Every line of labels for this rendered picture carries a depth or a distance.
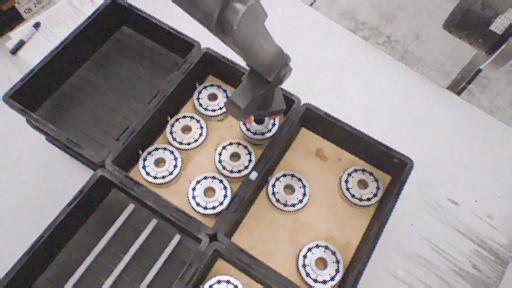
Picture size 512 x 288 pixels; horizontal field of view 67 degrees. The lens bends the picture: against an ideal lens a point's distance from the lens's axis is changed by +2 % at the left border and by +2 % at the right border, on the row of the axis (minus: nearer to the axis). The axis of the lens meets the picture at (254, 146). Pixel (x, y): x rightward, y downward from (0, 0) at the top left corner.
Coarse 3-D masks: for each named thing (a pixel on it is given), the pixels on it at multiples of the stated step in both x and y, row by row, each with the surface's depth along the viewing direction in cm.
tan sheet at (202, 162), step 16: (208, 80) 107; (192, 112) 103; (208, 128) 101; (224, 128) 101; (208, 144) 99; (256, 144) 100; (192, 160) 97; (208, 160) 97; (192, 176) 95; (160, 192) 93; (176, 192) 94; (208, 192) 94; (192, 208) 92; (208, 224) 91
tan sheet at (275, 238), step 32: (288, 160) 99; (320, 160) 99; (352, 160) 99; (288, 192) 95; (320, 192) 95; (256, 224) 91; (288, 224) 92; (320, 224) 92; (352, 224) 93; (256, 256) 88; (288, 256) 89; (352, 256) 90
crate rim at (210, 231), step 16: (208, 48) 99; (192, 64) 98; (240, 64) 98; (176, 80) 95; (160, 96) 93; (288, 96) 95; (288, 112) 93; (272, 144) 89; (112, 160) 86; (256, 160) 87; (128, 176) 84; (144, 192) 83; (240, 192) 84; (176, 208) 83
